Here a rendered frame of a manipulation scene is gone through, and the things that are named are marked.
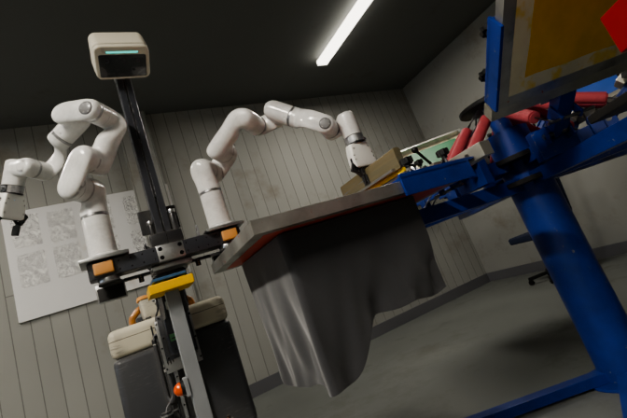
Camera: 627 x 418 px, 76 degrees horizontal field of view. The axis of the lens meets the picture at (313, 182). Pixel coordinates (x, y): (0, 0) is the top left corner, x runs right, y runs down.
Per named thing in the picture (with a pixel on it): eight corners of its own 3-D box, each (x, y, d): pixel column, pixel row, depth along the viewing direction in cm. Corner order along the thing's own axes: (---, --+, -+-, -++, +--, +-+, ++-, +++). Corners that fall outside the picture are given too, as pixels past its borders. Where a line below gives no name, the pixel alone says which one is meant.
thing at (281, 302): (334, 400, 98) (277, 233, 108) (278, 386, 137) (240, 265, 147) (344, 395, 100) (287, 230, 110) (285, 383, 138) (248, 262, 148)
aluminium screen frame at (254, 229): (254, 235, 98) (249, 220, 99) (214, 274, 148) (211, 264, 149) (473, 174, 135) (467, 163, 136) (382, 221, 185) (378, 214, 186)
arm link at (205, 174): (194, 197, 167) (184, 161, 170) (210, 200, 179) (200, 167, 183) (214, 188, 165) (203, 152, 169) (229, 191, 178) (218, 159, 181)
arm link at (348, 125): (315, 121, 160) (321, 129, 169) (325, 146, 158) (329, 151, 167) (351, 106, 157) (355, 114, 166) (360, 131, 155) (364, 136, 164)
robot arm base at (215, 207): (202, 238, 172) (192, 204, 176) (230, 230, 179) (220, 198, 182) (209, 228, 159) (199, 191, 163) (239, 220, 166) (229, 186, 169)
